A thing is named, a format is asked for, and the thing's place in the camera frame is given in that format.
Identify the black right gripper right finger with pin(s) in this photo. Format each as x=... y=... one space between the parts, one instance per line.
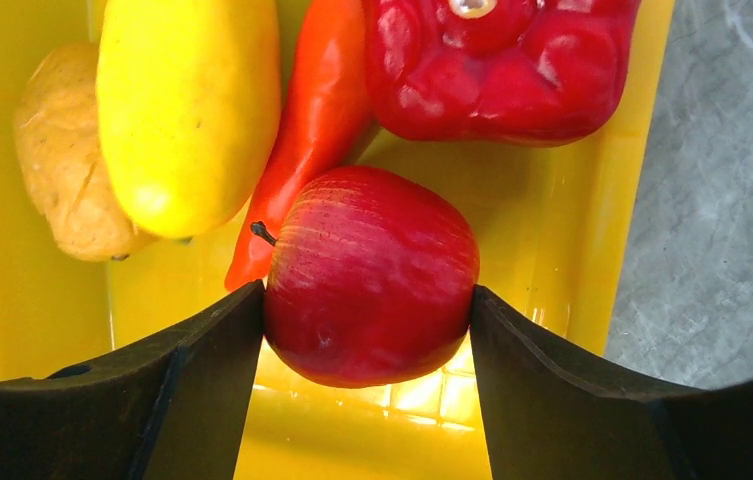
x=553 y=410

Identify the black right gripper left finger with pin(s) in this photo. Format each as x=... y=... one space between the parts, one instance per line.
x=172 y=405

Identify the yellow plastic tray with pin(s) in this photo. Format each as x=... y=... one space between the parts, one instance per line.
x=551 y=224

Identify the tan potato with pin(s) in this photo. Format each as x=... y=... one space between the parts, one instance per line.
x=55 y=129

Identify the orange carrot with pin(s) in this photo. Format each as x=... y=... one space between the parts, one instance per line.
x=327 y=119

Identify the red bell pepper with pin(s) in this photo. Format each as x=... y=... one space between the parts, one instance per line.
x=532 y=73

